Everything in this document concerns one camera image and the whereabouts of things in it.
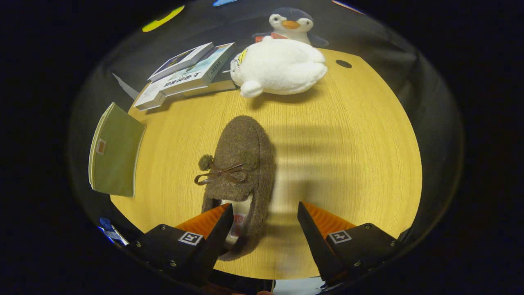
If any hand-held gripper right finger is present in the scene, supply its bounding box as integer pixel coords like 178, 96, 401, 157
297, 201, 410, 287

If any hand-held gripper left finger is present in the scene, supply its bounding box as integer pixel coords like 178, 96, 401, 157
128, 203, 234, 287

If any brown fuzzy shoe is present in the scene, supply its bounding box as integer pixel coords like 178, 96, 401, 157
194, 115, 277, 261

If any pale green fabric storage box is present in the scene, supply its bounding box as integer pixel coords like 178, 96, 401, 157
88, 102, 146, 197

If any dark cover book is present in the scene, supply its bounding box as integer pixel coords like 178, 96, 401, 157
182, 78, 237, 98

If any pale blue cover book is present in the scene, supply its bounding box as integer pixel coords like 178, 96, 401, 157
158, 43, 236, 97

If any white plush duck toy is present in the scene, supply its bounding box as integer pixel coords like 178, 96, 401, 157
230, 36, 328, 98

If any book with night photo cover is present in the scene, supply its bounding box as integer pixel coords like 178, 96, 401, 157
147, 42, 215, 82

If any plush penguin toy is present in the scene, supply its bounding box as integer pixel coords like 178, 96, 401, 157
252, 7, 329, 48

